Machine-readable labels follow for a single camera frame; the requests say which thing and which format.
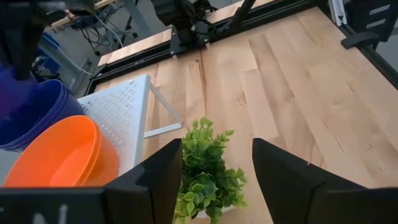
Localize silver aluminium frame post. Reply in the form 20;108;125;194
328;0;348;27

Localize white plant pot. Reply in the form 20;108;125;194
194;203;237;220

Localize blue object under desk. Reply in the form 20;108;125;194
30;32;62;75

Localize green artificial plant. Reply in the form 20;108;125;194
173;117;249;224

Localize light wooden desk board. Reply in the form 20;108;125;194
49;0;116;29

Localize white cable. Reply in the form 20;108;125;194
39;39;93;77
92;14;124;48

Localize purple plastic bowl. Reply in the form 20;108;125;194
0;79;85;152
0;62;38;121

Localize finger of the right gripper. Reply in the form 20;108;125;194
0;15;43;81

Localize orange plastic bowl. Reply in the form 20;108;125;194
80;126;121;187
2;114;101;188

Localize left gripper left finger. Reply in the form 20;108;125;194
104;138;183;224

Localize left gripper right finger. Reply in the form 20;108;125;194
252;138;368;224

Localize grey desk leg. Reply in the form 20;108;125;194
122;0;153;40

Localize white side table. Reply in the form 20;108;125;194
77;73;184;177

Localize black table frame rail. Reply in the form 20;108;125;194
84;0;398;96

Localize bundle of black cables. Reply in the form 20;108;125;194
70;17;105;49

